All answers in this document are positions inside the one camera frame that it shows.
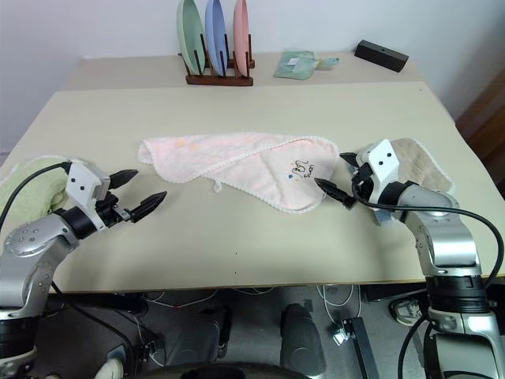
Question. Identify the beige terry towel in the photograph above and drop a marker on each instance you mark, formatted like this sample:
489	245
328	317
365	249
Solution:
422	166

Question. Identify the pink embroidered towel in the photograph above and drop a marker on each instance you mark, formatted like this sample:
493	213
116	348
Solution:
244	173

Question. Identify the green plate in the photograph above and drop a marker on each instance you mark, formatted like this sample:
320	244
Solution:
189	35

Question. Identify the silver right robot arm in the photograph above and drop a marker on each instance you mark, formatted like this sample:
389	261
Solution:
450	245

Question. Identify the blue plate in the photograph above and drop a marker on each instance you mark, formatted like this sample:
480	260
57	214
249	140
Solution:
215	35

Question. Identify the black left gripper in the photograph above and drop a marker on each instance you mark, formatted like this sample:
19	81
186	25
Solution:
112	211

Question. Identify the folded green cloth with tag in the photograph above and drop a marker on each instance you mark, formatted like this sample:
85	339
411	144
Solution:
296	65

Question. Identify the black table crossbar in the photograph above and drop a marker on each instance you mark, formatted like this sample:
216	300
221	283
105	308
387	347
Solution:
98	303

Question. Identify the light green terry towel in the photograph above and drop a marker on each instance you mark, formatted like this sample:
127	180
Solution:
23	193

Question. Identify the dark rounded shape under table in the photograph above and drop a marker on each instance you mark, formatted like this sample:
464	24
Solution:
301	339
209	335

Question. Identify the black metal table leg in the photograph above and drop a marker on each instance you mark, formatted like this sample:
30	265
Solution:
361	347

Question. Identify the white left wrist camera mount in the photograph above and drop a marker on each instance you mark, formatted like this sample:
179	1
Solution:
81	179

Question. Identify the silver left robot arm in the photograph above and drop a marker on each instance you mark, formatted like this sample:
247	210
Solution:
27	241

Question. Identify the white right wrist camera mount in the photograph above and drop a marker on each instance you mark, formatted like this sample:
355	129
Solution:
380	158

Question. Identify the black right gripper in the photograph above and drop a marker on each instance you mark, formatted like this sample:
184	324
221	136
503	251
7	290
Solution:
365	181

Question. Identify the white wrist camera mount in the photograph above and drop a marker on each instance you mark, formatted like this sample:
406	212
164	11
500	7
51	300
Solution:
380	158
81	179

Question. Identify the black rectangular box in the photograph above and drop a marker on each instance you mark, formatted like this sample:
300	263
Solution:
380	55

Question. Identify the dark wooden plate rack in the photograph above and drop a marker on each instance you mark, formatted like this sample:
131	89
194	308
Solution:
219	80

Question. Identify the pink plate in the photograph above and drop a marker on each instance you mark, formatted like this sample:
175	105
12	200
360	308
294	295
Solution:
240	35

